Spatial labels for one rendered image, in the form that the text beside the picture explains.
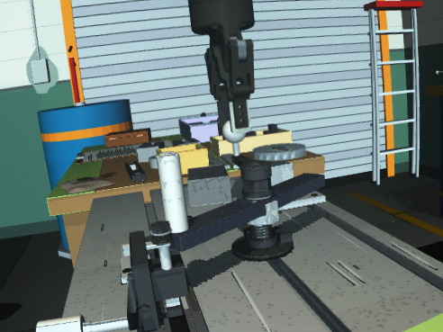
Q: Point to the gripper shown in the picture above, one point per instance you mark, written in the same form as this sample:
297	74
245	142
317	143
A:
221	8

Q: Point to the white ball knob lever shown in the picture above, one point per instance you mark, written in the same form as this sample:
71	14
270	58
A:
231	133

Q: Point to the black nut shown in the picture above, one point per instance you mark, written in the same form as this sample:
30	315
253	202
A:
256	181

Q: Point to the light grey block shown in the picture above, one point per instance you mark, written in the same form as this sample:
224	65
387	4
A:
282	174

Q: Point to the dark grey clamp block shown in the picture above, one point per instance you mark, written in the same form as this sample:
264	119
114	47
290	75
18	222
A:
142	281

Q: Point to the lavender tray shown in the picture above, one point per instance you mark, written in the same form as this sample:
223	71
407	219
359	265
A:
197	128

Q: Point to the long yellow tray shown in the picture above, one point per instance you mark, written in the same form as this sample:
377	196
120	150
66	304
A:
266	140

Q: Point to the grey roller shutter door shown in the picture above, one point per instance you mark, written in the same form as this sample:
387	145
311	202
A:
145	46

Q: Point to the small yellow tray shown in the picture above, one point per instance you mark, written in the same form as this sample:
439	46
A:
193	157

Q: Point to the grey knurled disc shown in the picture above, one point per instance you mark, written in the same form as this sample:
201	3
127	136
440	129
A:
278	151

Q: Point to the small grey box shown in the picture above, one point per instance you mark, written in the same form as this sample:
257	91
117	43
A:
147	153

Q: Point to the brown box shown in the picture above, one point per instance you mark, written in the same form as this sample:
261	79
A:
128	138

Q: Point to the small black device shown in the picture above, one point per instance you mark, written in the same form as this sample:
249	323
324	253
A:
135	171

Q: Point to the white tapered plate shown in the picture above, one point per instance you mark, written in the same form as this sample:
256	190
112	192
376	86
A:
301	201

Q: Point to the grey toothed tool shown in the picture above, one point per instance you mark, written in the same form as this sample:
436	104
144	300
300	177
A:
107	154

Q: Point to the blue drum with orange band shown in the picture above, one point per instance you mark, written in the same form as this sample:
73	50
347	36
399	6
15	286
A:
76	122

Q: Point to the grey ladder with red top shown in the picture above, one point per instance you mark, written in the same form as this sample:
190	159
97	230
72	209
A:
394	60

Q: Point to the green mat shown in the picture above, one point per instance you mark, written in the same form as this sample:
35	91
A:
91	169

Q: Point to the black stud with round base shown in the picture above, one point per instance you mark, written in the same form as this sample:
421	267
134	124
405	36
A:
261	247

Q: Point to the grey bolt with black head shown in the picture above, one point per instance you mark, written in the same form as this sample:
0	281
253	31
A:
163	240

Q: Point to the brown rag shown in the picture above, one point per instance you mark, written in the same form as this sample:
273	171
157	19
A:
86	183

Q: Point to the dark cabinet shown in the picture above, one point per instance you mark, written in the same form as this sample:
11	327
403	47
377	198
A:
431	133

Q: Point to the grey slotted machine table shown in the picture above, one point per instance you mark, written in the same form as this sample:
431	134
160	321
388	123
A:
311	271

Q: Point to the grey wall switch box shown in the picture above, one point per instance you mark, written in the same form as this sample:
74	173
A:
40	71

